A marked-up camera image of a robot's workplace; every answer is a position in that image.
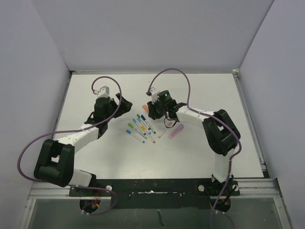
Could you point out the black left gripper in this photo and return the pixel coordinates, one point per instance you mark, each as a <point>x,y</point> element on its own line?
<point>125,107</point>

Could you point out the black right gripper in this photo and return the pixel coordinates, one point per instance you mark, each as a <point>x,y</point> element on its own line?
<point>153,113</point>

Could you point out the dark green pen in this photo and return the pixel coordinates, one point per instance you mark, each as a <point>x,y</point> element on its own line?
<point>138,116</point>

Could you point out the orange highlighter body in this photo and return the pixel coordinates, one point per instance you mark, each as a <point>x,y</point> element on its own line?
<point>145,107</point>

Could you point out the dark blue pen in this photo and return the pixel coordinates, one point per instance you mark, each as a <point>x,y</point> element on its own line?
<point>147,123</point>

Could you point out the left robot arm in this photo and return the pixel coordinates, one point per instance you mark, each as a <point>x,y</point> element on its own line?
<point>55,163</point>

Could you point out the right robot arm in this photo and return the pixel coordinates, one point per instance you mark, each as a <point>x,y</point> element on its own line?
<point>221,133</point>

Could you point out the teal cap pen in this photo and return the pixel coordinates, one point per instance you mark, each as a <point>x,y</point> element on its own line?
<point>138,124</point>

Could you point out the light green cap pen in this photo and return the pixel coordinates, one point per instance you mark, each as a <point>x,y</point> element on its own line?
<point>137,130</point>

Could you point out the pink cap pen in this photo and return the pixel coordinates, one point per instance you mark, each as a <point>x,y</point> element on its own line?
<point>167,126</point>

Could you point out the light blue cap pen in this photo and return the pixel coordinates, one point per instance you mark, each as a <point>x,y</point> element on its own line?
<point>134,136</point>

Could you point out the yellow cap pen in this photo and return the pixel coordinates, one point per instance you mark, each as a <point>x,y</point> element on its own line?
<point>149,135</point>

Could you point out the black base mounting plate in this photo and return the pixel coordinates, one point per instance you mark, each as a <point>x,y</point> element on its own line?
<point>157,193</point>

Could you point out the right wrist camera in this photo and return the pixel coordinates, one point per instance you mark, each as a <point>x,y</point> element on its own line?
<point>153,93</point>

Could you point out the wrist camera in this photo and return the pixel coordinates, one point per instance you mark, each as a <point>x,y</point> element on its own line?
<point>103,92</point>
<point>153,93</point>

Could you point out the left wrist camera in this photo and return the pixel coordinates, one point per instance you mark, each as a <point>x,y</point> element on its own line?
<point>103,92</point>

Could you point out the right side aluminium rail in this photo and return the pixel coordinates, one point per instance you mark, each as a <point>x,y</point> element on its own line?
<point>249,120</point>

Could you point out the aluminium frame rail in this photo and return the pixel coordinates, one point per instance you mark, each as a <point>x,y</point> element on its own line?
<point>260,205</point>

